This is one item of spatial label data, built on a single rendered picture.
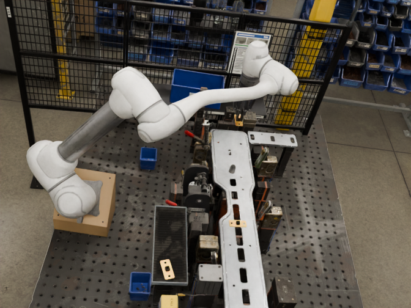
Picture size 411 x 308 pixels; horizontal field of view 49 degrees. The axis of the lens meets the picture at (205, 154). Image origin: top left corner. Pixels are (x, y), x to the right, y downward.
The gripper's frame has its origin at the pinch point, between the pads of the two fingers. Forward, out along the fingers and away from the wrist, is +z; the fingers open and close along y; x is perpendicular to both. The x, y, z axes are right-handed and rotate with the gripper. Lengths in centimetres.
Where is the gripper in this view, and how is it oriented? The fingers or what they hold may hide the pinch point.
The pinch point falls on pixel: (240, 114)
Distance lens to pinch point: 232.0
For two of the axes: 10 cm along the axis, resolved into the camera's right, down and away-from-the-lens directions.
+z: -1.5, 7.0, 7.0
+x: -0.5, -7.1, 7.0
